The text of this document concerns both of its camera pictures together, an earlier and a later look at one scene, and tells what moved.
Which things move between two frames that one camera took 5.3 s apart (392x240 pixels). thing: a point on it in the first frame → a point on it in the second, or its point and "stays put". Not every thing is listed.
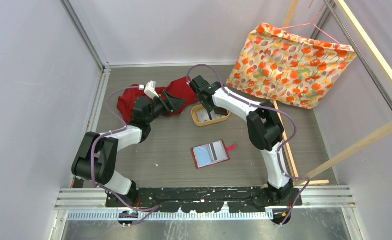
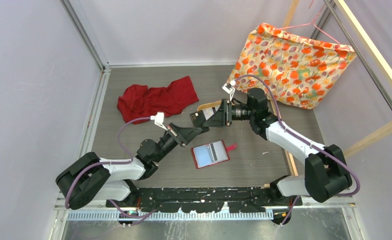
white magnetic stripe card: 217,151 stays put
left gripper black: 172,103 → 185,134
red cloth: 126,99 stays put
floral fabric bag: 289,67 stays put
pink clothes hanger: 313,22 stays put
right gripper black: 209,108 → 223,117
